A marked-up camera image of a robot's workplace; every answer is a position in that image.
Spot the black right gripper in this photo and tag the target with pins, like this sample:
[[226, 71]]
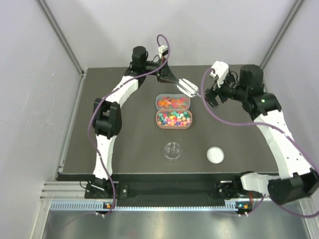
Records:
[[211, 93]]

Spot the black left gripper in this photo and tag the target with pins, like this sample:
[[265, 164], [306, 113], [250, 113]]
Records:
[[161, 74]]

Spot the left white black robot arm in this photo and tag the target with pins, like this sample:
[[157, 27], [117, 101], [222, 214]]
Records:
[[106, 120]]

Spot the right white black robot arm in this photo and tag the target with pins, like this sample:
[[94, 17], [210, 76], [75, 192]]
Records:
[[298, 178]]

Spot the clear oval gummy box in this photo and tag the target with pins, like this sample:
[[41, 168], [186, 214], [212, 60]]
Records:
[[172, 101]]

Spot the pink oval candy box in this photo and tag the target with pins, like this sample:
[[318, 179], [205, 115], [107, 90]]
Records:
[[174, 119]]

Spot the white round jar lid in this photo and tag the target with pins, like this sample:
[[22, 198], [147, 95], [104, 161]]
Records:
[[215, 155]]

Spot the clear round glass jar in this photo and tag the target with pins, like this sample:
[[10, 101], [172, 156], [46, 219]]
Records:
[[172, 151]]

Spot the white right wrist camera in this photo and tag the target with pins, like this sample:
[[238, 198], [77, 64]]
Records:
[[219, 71]]

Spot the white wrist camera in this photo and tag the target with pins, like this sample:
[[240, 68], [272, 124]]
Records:
[[219, 71], [163, 51]]

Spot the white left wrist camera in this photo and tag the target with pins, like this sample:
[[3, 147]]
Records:
[[163, 51]]

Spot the left aluminium corner post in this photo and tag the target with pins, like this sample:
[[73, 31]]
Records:
[[60, 35]]

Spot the aluminium corner post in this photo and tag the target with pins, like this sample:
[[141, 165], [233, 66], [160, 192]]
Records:
[[288, 20], [60, 35]]

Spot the right aluminium corner post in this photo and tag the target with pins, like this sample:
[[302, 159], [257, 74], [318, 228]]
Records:
[[288, 20]]

